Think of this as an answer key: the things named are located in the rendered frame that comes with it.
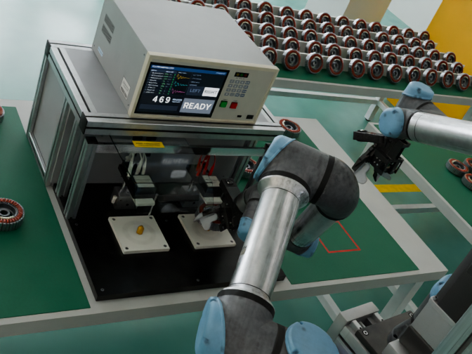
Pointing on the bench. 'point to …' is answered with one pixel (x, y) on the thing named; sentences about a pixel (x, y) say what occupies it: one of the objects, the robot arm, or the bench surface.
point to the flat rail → (201, 149)
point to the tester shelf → (107, 91)
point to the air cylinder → (124, 199)
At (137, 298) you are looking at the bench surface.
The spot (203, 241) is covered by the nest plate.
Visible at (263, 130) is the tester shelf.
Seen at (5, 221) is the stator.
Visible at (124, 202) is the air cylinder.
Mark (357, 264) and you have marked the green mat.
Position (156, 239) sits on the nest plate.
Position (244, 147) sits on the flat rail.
